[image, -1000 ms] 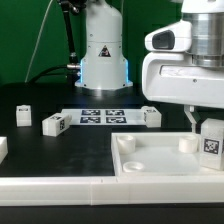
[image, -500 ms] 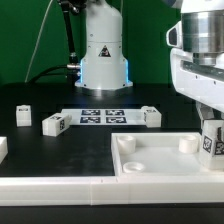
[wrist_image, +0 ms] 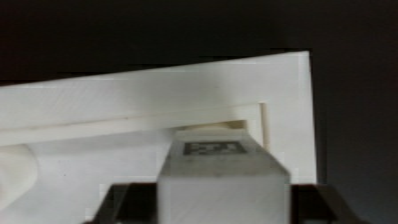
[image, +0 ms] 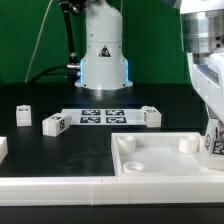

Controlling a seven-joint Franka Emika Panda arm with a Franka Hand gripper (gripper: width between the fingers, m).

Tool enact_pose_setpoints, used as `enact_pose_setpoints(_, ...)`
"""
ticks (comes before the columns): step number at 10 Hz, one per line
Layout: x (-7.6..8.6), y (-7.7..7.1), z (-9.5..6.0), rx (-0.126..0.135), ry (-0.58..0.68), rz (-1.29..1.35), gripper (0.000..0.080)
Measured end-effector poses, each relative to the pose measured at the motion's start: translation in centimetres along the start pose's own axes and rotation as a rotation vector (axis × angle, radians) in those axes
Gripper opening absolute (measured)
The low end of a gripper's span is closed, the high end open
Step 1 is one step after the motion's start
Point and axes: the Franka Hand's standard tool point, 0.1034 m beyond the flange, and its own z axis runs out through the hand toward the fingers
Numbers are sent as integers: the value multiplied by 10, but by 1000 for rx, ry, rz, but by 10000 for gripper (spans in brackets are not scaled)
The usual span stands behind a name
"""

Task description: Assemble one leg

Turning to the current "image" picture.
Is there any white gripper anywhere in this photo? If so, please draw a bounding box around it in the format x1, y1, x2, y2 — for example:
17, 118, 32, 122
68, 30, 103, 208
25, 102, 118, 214
187, 53, 224, 123

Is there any white square tabletop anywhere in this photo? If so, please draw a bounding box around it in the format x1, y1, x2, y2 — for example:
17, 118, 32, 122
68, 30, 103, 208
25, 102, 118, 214
111, 132, 224, 176

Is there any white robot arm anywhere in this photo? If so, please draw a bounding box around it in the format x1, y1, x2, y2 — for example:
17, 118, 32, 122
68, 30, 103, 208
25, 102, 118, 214
75, 0, 224, 123

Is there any white fiducial marker sheet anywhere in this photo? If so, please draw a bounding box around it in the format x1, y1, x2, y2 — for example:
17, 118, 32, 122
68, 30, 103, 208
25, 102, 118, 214
62, 109, 145, 125

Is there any white left fence block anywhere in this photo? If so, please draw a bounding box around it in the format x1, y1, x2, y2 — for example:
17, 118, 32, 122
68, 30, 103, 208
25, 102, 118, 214
0, 137, 8, 164

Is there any white front fence wall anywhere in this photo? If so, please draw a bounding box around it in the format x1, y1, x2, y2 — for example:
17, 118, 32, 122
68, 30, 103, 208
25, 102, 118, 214
0, 175, 224, 206

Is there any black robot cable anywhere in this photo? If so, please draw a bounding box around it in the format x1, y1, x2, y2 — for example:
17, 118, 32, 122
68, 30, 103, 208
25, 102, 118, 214
29, 0, 83, 84

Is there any thin grey cable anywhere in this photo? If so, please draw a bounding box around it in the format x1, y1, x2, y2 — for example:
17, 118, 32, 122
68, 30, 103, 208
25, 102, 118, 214
24, 0, 54, 84

